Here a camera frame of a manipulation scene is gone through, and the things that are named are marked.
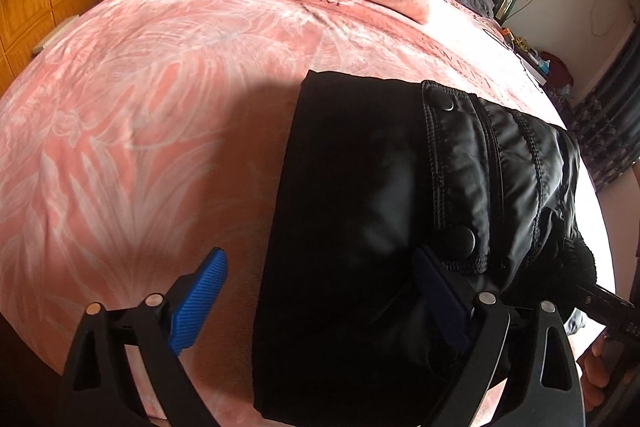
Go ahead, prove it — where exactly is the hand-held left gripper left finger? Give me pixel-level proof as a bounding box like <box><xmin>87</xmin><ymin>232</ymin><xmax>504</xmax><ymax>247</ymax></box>
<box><xmin>62</xmin><ymin>247</ymin><xmax>229</xmax><ymax>427</ymax></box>

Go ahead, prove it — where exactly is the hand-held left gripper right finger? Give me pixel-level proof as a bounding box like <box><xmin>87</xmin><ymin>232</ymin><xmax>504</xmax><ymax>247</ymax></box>
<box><xmin>412</xmin><ymin>244</ymin><xmax>587</xmax><ymax>427</ymax></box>

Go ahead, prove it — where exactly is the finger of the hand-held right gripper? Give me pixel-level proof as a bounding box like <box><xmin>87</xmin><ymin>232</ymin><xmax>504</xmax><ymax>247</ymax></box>
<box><xmin>574</xmin><ymin>281</ymin><xmax>632</xmax><ymax>325</ymax></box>

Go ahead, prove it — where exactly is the black quilted jacket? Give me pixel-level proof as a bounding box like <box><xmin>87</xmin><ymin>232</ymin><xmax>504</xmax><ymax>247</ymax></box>
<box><xmin>252</xmin><ymin>69</ymin><xmax>598</xmax><ymax>415</ymax></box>

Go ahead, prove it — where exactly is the person's right hand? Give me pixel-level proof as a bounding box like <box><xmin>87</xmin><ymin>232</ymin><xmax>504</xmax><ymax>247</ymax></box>
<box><xmin>576</xmin><ymin>332</ymin><xmax>612</xmax><ymax>414</ymax></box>

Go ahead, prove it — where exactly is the pink floral bed blanket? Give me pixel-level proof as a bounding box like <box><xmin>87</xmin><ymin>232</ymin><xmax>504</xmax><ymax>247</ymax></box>
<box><xmin>0</xmin><ymin>0</ymin><xmax>616</xmax><ymax>423</ymax></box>

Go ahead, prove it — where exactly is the dark patterned curtain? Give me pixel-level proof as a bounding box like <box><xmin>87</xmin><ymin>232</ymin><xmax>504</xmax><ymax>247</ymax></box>
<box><xmin>570</xmin><ymin>22</ymin><xmax>640</xmax><ymax>192</ymax></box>

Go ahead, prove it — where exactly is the dark red cloth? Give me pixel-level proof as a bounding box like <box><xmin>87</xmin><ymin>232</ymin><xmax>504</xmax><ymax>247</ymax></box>
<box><xmin>540</xmin><ymin>52</ymin><xmax>575</xmax><ymax>90</ymax></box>

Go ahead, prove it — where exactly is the white bedside table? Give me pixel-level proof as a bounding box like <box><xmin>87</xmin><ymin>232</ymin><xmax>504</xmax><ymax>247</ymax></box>
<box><xmin>517</xmin><ymin>49</ymin><xmax>548</xmax><ymax>82</ymax></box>

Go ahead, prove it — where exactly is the white stool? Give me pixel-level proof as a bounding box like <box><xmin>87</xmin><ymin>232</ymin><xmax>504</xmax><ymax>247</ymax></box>
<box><xmin>32</xmin><ymin>14</ymin><xmax>77</xmax><ymax>58</ymax></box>

